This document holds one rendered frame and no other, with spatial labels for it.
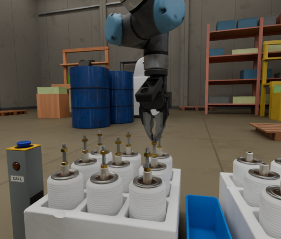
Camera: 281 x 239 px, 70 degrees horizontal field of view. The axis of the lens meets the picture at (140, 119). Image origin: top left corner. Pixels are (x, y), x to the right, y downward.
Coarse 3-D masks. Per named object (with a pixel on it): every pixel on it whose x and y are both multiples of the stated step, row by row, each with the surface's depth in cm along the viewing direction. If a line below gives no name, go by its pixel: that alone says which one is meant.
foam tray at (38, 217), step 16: (176, 176) 73; (176, 192) 61; (32, 208) 52; (48, 208) 52; (80, 208) 52; (128, 208) 53; (176, 208) 52; (32, 224) 51; (48, 224) 50; (64, 224) 49; (80, 224) 48; (96, 224) 47; (112, 224) 46; (128, 224) 45; (144, 224) 45; (160, 224) 45; (176, 224) 46
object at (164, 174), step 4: (140, 168) 62; (168, 168) 62; (140, 172) 61; (152, 172) 59; (156, 172) 58; (160, 172) 59; (164, 172) 59; (168, 172) 60; (160, 176) 58; (164, 176) 59; (168, 176) 61; (164, 180) 59; (168, 180) 61; (168, 184) 61; (168, 188) 61; (168, 192) 61; (168, 196) 62
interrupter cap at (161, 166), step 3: (150, 162) 66; (159, 162) 66; (144, 165) 63; (150, 165) 64; (159, 165) 63; (162, 165) 63; (165, 165) 62; (153, 168) 60; (156, 168) 60; (159, 168) 60; (162, 168) 60; (165, 168) 61
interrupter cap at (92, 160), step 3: (78, 159) 70; (81, 159) 70; (90, 159) 70; (93, 159) 69; (96, 159) 69; (75, 162) 67; (78, 162) 66; (81, 162) 68; (90, 162) 66; (93, 162) 66
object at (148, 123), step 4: (144, 112) 61; (148, 112) 61; (144, 116) 61; (148, 116) 61; (152, 116) 61; (144, 120) 61; (148, 120) 61; (152, 120) 65; (144, 124) 62; (148, 124) 61; (152, 124) 65; (144, 128) 62; (148, 128) 61; (152, 128) 62; (148, 132) 61; (152, 132) 62; (148, 136) 62; (152, 136) 62; (152, 140) 62
